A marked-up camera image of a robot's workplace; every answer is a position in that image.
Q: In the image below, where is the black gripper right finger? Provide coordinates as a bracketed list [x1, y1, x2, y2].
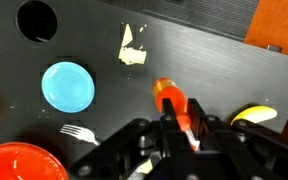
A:
[186, 97, 208, 135]

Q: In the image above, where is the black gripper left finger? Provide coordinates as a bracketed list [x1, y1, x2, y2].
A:
[160, 97, 179, 135]

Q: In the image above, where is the triangular tan tape scrap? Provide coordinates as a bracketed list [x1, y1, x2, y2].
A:
[136, 159, 156, 175]

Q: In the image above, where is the yellow toy banana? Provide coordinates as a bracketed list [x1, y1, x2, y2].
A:
[230, 105, 279, 127]

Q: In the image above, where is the torn tan tape patch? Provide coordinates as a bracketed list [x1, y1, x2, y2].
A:
[117, 22, 149, 66]

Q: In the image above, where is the white plastic fork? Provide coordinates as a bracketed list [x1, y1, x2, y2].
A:
[59, 123, 102, 147]

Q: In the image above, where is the black ribbed floor mat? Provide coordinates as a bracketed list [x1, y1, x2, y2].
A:
[96, 0, 262, 43]

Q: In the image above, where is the blue round plate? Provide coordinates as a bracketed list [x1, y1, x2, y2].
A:
[40, 61, 96, 114]

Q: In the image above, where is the red plate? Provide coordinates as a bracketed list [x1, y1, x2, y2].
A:
[0, 141, 70, 180]

